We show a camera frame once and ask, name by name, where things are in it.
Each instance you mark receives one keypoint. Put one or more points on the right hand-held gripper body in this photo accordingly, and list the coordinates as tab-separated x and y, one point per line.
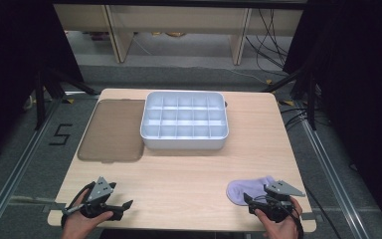
280	189

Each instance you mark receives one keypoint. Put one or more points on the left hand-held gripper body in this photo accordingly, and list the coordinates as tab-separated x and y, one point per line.
101	190

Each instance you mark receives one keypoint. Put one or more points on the purple sock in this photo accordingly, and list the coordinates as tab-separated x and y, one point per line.
245	188

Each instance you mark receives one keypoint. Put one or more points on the white compartment storage box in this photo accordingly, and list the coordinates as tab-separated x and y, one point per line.
184	119

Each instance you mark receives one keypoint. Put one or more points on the person's right hand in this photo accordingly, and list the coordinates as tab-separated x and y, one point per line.
280	229

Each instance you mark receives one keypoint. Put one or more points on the person's left hand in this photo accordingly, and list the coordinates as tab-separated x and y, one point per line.
79	224

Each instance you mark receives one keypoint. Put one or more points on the grey tape strip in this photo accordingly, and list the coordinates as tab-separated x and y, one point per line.
311	216
54	207

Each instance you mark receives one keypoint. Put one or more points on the brown translucent box lid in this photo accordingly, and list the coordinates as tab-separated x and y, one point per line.
114	131

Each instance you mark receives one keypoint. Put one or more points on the yellow tape piece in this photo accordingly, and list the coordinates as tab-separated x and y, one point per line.
68	100
269	81
286	103

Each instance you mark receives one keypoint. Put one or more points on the black metal stand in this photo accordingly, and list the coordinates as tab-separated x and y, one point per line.
306	89
48	89

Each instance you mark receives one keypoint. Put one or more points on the black curtain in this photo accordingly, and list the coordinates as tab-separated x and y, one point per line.
361	83
16	66

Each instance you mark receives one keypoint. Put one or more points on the aluminium floor rail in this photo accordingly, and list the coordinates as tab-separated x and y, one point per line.
331	176
16	169

